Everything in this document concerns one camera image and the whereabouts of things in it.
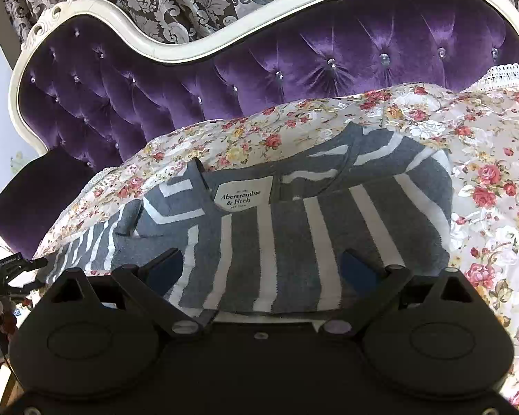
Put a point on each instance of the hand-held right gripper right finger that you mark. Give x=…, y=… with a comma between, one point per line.
x=355, y=268

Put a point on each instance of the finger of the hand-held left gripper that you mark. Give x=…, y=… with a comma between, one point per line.
x=13, y=264
x=24, y=287

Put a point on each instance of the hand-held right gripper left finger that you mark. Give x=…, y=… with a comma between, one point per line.
x=164, y=269

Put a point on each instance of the grey white striped sweater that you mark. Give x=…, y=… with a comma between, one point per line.
x=285, y=246

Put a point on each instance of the purple upholstered bench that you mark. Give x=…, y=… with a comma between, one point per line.
x=30, y=203

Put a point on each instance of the floral bed sheet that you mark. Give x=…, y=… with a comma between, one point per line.
x=493, y=160

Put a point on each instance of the purple tufted white-framed headboard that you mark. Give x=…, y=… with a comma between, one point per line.
x=285, y=52

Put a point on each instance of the white lace pillow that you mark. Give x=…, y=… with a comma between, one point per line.
x=506, y=75

